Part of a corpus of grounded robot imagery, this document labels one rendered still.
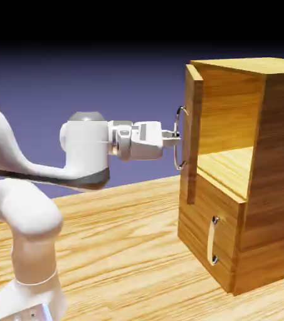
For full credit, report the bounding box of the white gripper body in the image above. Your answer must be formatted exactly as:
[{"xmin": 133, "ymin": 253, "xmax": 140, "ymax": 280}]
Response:
[{"xmin": 130, "ymin": 120, "xmax": 164, "ymax": 161}]

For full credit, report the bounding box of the curved silver door handle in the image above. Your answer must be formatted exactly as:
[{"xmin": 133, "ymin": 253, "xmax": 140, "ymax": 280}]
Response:
[
  {"xmin": 173, "ymin": 105, "xmax": 189, "ymax": 171},
  {"xmin": 207, "ymin": 215, "xmax": 221, "ymax": 266}
]

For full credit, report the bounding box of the wooden cabinet door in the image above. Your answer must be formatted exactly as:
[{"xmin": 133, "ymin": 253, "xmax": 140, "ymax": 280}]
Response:
[
  {"xmin": 177, "ymin": 167, "xmax": 246, "ymax": 295},
  {"xmin": 181, "ymin": 64, "xmax": 204, "ymax": 205}
]

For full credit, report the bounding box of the light wood cabinet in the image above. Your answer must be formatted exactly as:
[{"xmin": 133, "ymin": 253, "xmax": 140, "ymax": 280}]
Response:
[{"xmin": 177, "ymin": 57, "xmax": 284, "ymax": 297}]

